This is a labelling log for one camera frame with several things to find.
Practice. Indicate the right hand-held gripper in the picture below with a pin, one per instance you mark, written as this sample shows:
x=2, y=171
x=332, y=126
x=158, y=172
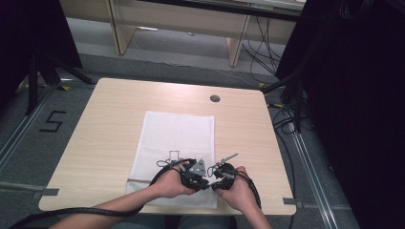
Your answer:
x=226, y=173

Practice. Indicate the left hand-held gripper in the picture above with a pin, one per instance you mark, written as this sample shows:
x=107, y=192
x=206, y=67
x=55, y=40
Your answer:
x=197, y=173

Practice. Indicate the white cloth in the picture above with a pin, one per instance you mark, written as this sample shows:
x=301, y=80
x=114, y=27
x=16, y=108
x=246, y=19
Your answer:
x=178, y=133

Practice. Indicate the person's right hand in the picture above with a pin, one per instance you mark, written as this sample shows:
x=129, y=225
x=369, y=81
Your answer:
x=240, y=194

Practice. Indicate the person's left hand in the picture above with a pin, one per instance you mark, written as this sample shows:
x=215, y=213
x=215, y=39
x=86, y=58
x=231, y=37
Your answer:
x=170, y=186

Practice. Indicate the grey tape strip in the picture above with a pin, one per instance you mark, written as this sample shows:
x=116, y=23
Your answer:
x=291, y=201
x=46, y=192

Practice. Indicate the grey table grommet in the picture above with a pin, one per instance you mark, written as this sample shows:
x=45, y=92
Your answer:
x=215, y=98

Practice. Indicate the yellow floor tape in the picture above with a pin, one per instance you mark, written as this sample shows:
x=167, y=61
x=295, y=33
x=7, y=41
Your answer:
x=65, y=87
x=262, y=85

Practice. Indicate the black metal stand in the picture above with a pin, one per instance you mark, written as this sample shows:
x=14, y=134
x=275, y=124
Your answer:
x=32, y=82
x=297, y=101

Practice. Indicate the black curtain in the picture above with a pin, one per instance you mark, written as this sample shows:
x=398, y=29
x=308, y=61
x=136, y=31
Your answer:
x=31, y=31
x=356, y=95

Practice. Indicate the light wooden desk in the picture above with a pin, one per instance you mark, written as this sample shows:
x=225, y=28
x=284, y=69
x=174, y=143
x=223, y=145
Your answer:
x=178, y=19

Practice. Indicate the metal floor rail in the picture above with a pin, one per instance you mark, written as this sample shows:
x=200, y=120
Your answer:
x=313, y=181
x=24, y=127

